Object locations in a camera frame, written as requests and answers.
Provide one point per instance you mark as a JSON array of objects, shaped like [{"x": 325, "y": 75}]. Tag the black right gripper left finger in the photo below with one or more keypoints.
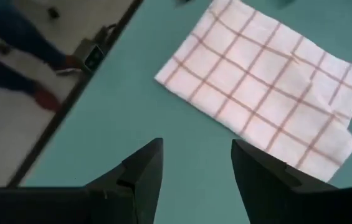
[{"x": 138, "y": 186}]

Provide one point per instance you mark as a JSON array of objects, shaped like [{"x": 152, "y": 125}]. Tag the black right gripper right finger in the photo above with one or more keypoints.
[{"x": 256, "y": 186}]

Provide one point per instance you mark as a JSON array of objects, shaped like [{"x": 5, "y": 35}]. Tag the white red-checked towel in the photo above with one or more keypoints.
[{"x": 256, "y": 77}]

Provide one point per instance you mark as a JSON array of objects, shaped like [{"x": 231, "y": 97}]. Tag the green table mat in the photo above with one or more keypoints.
[{"x": 163, "y": 109}]

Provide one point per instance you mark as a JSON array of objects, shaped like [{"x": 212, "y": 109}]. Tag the person's red shoe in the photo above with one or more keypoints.
[
  {"x": 48, "y": 99},
  {"x": 68, "y": 63}
]

